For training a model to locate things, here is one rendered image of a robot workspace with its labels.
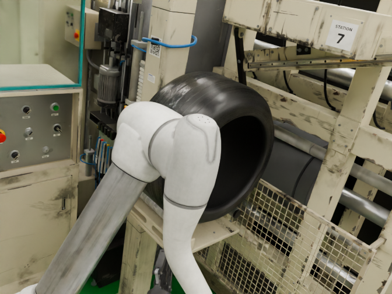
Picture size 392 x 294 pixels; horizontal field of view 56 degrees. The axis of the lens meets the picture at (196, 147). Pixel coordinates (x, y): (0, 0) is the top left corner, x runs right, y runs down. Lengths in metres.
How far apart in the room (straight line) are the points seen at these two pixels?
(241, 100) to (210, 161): 0.57
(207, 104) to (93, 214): 0.53
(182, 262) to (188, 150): 0.28
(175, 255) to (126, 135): 0.30
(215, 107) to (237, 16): 0.48
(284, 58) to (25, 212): 1.32
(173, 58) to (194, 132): 0.82
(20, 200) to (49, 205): 0.15
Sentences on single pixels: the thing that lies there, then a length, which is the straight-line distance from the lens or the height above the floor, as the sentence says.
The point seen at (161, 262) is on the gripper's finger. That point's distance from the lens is 1.15.
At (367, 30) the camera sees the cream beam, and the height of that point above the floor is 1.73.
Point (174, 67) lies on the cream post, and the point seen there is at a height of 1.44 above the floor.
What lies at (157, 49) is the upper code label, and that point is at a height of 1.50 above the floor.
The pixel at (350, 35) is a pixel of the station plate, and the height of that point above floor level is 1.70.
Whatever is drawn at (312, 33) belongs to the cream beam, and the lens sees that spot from 1.35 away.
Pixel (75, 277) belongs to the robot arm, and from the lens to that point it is 0.96.
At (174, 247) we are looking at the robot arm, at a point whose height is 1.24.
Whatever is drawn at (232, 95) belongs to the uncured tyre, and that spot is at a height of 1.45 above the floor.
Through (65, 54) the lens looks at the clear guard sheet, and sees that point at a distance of 1.64.
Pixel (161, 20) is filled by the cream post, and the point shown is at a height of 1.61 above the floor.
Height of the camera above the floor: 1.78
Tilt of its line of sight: 24 degrees down
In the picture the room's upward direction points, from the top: 11 degrees clockwise
